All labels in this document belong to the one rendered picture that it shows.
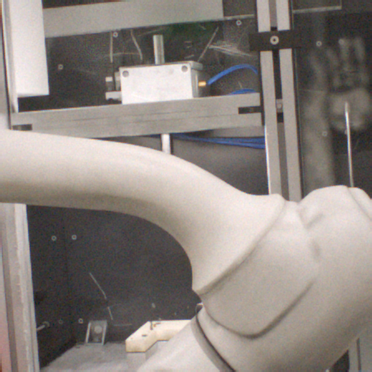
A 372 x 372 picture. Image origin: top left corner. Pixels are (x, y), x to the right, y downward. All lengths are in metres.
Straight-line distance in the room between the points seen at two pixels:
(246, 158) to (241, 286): 1.09
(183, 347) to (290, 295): 0.10
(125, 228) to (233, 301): 1.13
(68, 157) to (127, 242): 1.12
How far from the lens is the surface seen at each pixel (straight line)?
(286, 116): 1.39
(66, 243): 1.92
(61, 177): 0.77
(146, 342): 1.59
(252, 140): 1.82
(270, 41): 1.40
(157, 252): 1.88
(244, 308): 0.76
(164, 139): 1.63
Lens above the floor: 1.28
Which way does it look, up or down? 3 degrees down
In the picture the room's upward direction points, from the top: 4 degrees counter-clockwise
